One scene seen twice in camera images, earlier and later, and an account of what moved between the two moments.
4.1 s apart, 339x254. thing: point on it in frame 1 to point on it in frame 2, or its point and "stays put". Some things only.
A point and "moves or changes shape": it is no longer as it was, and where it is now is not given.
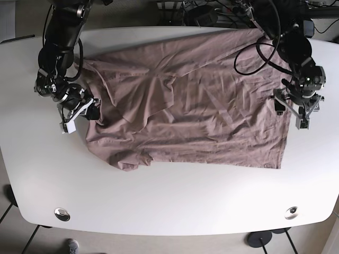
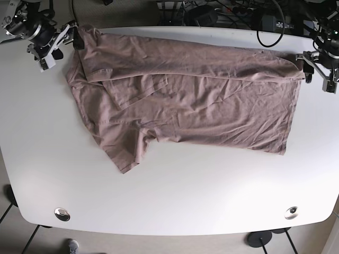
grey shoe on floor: x=73 y=245 stays put
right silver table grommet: x=291 y=213 stays put
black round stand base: x=258 y=239 stays put
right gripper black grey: x=302 y=106 to x=327 y=64
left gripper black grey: x=76 y=104 to x=47 y=40
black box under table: x=202 y=16 stays put
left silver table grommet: x=62 y=214 stays put
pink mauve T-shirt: x=221 y=98 moves or changes shape
